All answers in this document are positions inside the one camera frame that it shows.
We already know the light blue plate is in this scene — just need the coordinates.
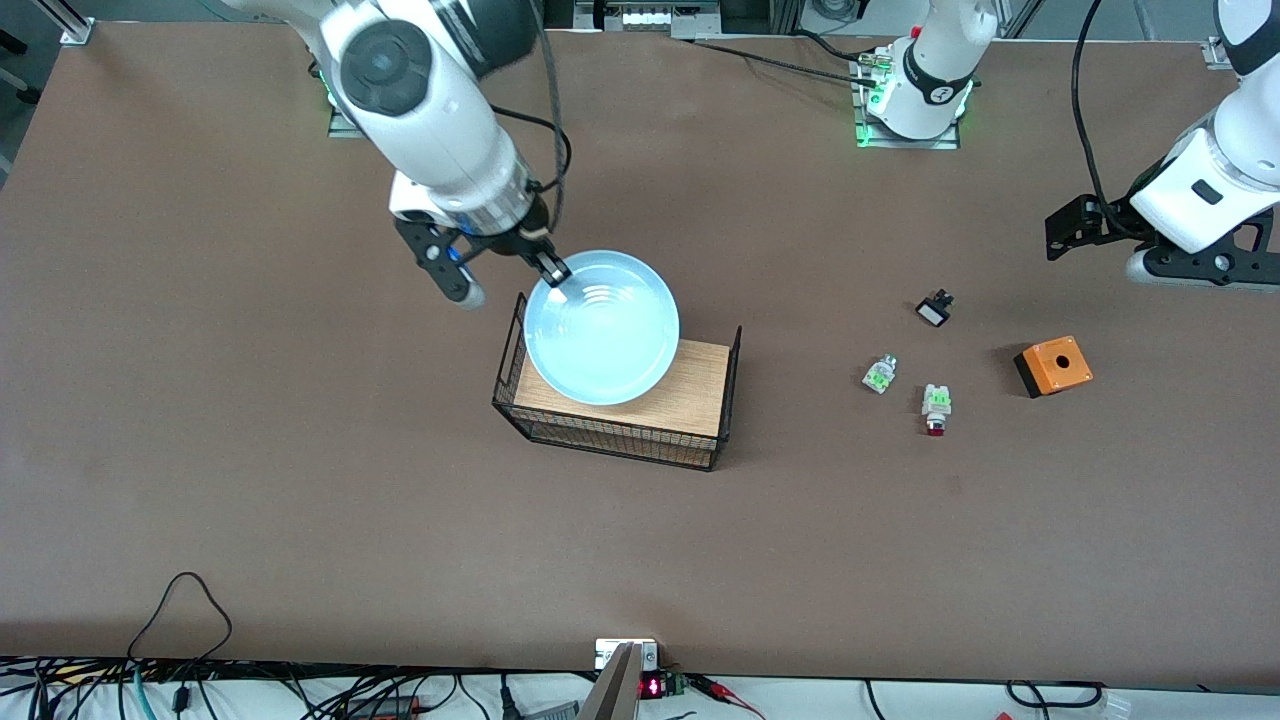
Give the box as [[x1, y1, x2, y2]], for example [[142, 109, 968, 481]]
[[524, 250, 681, 406]]

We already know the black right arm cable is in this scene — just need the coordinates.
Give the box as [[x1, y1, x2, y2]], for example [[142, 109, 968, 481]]
[[490, 0, 573, 236]]

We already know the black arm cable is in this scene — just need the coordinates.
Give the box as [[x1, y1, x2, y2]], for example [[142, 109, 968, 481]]
[[1071, 0, 1131, 226], [490, 0, 573, 236]]

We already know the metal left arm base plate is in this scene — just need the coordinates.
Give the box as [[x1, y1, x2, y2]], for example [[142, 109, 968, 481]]
[[852, 50, 963, 151]]

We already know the black coiled cable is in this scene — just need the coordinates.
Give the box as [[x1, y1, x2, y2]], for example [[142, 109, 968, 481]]
[[1005, 680, 1107, 711]]

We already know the black wire basket rack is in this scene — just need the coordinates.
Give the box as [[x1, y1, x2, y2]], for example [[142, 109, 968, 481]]
[[491, 292, 743, 472]]

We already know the black power adapter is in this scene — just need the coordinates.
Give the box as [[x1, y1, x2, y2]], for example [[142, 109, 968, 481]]
[[345, 695, 422, 720]]

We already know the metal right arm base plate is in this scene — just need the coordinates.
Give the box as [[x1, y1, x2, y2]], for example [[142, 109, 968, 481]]
[[328, 65, 367, 139]]

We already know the white led light bar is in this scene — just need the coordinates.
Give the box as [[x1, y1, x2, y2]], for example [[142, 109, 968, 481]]
[[620, 8, 701, 31]]

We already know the grey metal beam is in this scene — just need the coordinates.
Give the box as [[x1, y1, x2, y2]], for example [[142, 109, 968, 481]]
[[578, 643, 642, 720]]

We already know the wooden board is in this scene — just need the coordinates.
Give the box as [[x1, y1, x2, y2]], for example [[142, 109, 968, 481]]
[[513, 340, 732, 438]]

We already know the orange button box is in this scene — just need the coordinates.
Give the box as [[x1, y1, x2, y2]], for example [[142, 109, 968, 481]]
[[1014, 336, 1094, 399]]

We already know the black looped cable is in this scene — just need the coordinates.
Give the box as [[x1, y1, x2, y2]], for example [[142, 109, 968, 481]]
[[127, 571, 234, 663]]

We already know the red probe lead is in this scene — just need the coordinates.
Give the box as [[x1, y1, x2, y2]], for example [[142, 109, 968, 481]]
[[688, 674, 767, 720]]

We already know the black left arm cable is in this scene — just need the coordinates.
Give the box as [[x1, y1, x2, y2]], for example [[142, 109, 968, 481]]
[[1071, 0, 1131, 226]]

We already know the black cable across table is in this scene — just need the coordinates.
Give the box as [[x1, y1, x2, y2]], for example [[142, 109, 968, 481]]
[[680, 38, 883, 89]]

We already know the metal bracket plate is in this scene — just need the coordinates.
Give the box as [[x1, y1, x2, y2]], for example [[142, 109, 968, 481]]
[[595, 638, 660, 671]]

